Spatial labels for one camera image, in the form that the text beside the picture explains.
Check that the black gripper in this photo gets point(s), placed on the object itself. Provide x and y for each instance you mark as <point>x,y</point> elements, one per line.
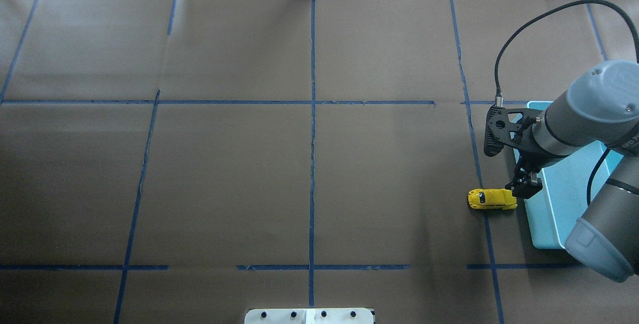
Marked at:
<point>530,162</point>

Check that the yellow beetle toy car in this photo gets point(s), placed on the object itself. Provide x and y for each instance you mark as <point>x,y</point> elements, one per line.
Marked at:
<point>491,198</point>

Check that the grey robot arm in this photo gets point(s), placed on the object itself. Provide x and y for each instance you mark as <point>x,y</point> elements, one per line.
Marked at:
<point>600,106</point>

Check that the light blue plastic bin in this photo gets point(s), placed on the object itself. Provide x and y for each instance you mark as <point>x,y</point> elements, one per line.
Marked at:
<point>553,212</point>

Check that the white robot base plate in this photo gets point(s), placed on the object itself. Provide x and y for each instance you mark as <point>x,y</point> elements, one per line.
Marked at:
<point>310,316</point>

